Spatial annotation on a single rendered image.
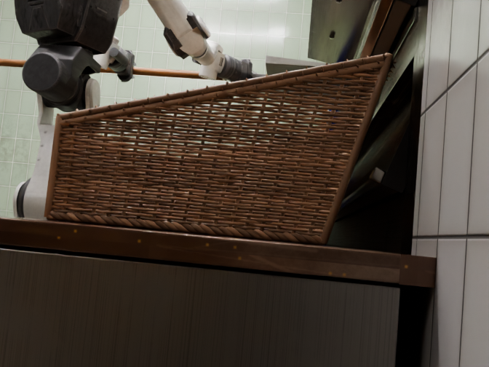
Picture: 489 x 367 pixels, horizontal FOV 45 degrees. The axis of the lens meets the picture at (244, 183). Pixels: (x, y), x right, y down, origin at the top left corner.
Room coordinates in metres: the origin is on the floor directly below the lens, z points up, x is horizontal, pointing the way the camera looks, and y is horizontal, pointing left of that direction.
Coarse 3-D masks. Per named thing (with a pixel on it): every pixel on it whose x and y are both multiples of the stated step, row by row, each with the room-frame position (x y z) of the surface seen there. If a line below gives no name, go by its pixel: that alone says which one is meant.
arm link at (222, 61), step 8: (216, 56) 2.07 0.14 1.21; (224, 56) 2.10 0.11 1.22; (200, 64) 2.13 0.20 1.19; (216, 64) 2.08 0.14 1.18; (224, 64) 2.11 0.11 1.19; (232, 64) 2.13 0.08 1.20; (200, 72) 2.09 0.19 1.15; (208, 72) 2.08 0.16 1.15; (216, 72) 2.09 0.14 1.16; (224, 72) 2.13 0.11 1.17
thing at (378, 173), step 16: (400, 112) 1.04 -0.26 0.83; (384, 128) 1.26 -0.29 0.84; (400, 128) 0.90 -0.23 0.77; (384, 144) 1.07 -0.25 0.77; (368, 160) 1.31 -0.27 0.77; (384, 160) 0.92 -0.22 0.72; (352, 176) 1.68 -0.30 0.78; (368, 176) 0.81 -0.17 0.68; (352, 192) 1.04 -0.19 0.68; (368, 192) 0.95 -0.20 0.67; (384, 192) 0.86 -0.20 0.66; (352, 208) 1.31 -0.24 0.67
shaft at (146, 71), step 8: (0, 64) 2.37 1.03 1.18; (8, 64) 2.37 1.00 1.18; (16, 64) 2.36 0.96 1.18; (104, 72) 2.34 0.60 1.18; (112, 72) 2.33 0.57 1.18; (136, 72) 2.32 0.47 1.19; (144, 72) 2.31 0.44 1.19; (152, 72) 2.31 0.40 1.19; (160, 72) 2.30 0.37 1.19; (168, 72) 2.30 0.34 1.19; (176, 72) 2.30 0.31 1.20; (184, 72) 2.30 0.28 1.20; (192, 72) 2.29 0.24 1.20
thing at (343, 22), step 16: (320, 0) 1.93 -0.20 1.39; (352, 0) 1.86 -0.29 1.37; (368, 0) 1.83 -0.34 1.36; (320, 16) 2.07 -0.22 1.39; (336, 16) 2.03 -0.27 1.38; (352, 16) 1.99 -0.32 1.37; (320, 32) 2.23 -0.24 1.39; (336, 32) 2.18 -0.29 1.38; (352, 32) 2.14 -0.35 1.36; (320, 48) 2.42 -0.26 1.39; (336, 48) 2.36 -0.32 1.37; (352, 48) 2.31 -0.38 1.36
